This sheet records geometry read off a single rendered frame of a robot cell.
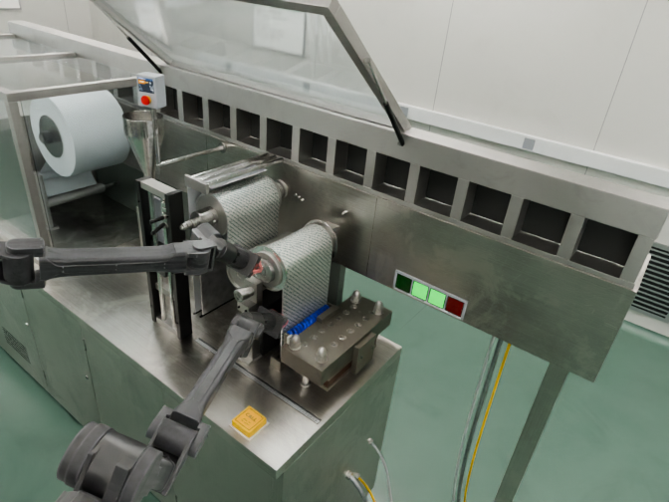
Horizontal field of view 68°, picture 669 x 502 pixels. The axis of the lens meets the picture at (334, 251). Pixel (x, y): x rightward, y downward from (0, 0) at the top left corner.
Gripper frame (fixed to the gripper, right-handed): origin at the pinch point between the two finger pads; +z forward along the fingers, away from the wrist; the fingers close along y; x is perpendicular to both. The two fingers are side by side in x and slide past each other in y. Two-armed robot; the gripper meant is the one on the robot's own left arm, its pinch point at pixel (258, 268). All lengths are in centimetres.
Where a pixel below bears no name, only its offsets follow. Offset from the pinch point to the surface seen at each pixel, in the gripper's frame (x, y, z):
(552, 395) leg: 9, 80, 65
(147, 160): 14, -69, 2
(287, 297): -3.7, 6.1, 11.8
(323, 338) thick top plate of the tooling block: -9.9, 16.9, 25.1
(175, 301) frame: -23.0, -27.4, 6.4
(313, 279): 4.9, 5.8, 20.9
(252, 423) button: -38.7, 19.0, 7.6
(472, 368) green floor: 5, 30, 200
